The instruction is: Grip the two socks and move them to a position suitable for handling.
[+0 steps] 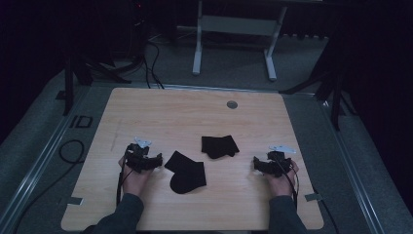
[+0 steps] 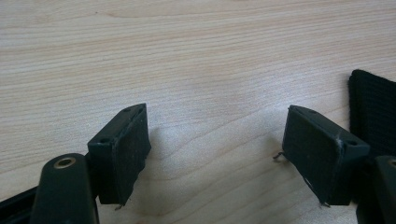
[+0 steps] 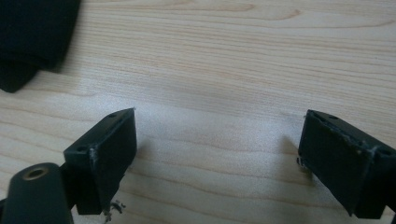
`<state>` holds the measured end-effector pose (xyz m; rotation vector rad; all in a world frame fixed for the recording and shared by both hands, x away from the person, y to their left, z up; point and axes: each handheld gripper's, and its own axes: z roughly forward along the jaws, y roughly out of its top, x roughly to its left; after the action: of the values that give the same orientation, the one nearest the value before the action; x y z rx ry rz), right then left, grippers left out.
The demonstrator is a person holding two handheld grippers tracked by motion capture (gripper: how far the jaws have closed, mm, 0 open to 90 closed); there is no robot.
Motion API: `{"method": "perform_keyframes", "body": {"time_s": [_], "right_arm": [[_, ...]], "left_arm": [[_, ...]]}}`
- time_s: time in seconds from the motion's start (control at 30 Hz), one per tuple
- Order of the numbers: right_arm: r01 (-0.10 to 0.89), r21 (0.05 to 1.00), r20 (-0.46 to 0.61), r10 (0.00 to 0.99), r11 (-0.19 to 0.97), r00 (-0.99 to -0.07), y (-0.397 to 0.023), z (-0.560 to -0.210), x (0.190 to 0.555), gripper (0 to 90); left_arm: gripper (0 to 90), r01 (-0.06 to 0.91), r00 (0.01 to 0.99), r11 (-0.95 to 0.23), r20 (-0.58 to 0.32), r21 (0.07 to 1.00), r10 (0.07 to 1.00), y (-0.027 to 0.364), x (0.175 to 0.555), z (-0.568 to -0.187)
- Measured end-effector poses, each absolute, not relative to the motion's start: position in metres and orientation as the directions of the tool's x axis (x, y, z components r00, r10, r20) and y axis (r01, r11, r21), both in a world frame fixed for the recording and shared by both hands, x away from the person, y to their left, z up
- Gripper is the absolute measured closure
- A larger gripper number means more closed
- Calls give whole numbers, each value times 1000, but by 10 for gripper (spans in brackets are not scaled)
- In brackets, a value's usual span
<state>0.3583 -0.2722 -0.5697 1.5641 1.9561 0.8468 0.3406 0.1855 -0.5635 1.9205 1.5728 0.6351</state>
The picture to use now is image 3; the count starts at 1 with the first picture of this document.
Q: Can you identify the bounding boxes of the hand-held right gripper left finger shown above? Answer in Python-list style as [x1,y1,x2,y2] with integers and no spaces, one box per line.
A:
[63,107,138,216]

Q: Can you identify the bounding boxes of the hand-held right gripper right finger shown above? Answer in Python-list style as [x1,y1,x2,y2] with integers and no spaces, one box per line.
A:
[297,108,396,219]

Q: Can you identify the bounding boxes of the dark cloth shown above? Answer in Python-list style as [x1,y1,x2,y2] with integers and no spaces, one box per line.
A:
[0,0,82,94]

